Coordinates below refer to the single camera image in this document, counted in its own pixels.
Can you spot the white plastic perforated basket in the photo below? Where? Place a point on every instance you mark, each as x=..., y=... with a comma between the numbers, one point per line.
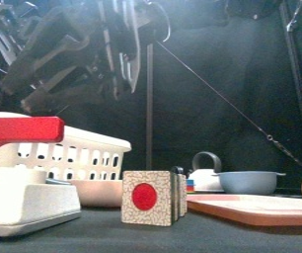
x=87, y=154

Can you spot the thin vertical metal pole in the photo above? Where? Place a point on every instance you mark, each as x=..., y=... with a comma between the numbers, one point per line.
x=150, y=108

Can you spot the pale pink bowl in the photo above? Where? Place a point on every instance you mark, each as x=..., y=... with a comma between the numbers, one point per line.
x=99, y=192

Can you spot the patterned block with red dot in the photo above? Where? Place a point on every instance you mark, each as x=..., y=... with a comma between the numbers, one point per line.
x=146, y=197

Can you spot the small multicoloured stacked toy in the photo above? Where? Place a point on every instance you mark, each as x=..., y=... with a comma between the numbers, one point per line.
x=190, y=185

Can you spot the grey-blue toy pot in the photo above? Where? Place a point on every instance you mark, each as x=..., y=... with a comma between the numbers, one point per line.
x=248, y=182

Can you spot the pink tray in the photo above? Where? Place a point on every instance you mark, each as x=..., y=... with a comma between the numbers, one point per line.
x=254, y=207

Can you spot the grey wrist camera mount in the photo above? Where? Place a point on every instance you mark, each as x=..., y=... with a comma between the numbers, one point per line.
x=2, y=31

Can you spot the black frame post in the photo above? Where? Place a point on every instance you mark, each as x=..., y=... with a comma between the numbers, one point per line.
x=298, y=82

